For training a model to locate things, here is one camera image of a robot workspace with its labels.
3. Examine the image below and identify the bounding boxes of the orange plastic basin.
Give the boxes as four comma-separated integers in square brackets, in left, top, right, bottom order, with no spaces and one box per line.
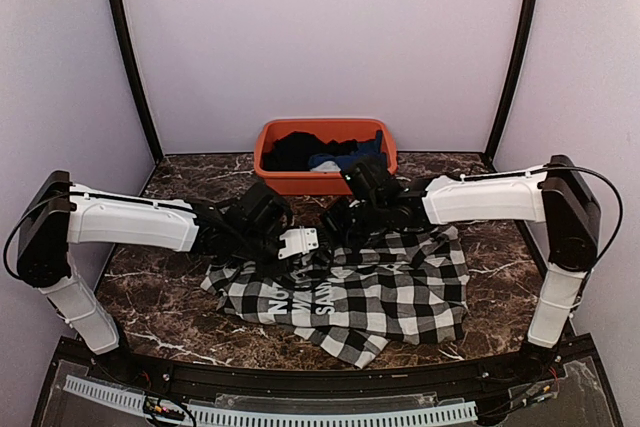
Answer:
[254,118,397,196]

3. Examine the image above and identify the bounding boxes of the blue garment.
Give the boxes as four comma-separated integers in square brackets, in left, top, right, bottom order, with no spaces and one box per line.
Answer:
[307,130,387,172]

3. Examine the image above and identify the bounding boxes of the left black frame post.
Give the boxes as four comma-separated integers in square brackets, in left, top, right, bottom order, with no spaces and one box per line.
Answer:
[108,0,164,164]

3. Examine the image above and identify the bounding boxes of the black white plaid shirt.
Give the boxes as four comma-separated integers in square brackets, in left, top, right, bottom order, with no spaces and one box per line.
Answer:
[201,225,469,368]

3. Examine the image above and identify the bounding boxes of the black frame post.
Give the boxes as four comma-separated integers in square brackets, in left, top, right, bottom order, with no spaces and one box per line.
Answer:
[108,0,164,164]
[483,0,537,166]

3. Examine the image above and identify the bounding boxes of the black front rail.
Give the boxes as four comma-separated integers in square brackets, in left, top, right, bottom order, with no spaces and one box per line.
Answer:
[70,344,564,403]

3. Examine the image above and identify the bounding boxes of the right black frame post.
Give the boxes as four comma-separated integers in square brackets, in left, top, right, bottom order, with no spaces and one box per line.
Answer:
[483,0,537,166]

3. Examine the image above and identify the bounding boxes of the black garment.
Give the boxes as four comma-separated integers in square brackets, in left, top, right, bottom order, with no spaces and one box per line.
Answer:
[262,132,358,172]

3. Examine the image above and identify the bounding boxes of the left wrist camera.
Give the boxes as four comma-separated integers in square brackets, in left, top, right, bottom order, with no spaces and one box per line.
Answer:
[278,227,319,260]

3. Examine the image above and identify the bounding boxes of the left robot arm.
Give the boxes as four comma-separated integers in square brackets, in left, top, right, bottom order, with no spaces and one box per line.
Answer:
[2,170,326,383]

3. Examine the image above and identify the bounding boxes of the white slotted cable duct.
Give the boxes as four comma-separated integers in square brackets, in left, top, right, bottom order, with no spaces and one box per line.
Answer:
[63,375,478,426]

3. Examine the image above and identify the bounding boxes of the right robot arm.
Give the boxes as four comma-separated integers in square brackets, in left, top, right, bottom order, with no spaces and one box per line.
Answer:
[321,155,611,381]

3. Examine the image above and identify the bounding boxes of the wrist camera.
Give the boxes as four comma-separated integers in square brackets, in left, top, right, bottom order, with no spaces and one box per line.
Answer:
[278,227,319,260]
[341,156,402,206]

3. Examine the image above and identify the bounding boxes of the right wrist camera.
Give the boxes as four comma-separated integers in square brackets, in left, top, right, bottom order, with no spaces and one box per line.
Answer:
[341,156,402,206]

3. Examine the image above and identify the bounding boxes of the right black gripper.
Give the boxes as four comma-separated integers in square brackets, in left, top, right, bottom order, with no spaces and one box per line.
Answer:
[320,192,388,252]

